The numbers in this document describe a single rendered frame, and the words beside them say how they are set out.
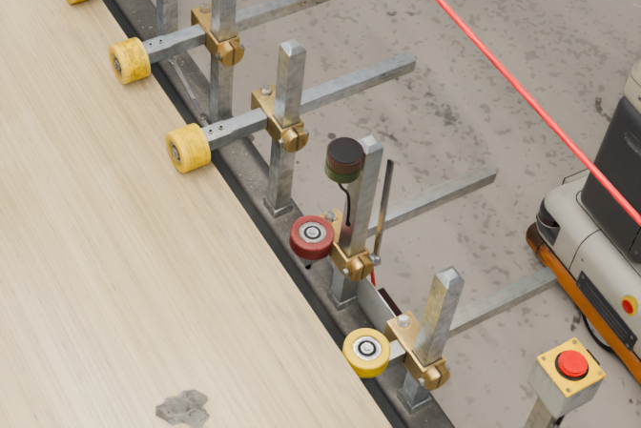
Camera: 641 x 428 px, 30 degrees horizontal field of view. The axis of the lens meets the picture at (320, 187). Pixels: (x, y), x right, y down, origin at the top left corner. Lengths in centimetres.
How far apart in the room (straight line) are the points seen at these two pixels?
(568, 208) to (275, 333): 127
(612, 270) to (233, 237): 120
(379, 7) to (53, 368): 221
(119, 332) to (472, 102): 189
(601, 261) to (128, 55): 134
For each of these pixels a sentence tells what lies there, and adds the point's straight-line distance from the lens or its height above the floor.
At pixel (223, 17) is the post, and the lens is 232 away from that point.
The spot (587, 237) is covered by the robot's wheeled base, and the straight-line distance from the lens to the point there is 308.
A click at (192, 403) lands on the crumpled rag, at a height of 91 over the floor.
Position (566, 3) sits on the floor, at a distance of 408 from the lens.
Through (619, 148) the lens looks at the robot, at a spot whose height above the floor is 57.
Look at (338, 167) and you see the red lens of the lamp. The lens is 192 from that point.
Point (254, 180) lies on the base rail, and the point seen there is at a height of 70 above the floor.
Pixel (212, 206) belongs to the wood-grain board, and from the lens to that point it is 218.
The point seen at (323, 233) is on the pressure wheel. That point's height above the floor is 90.
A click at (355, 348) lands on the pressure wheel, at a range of 202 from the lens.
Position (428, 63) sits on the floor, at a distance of 376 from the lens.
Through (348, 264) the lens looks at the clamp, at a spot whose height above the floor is 86.
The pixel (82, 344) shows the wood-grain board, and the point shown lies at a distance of 202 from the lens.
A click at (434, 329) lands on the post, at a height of 98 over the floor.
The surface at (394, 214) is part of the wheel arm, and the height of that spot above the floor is 86.
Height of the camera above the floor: 263
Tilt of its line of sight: 51 degrees down
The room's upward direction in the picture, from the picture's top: 8 degrees clockwise
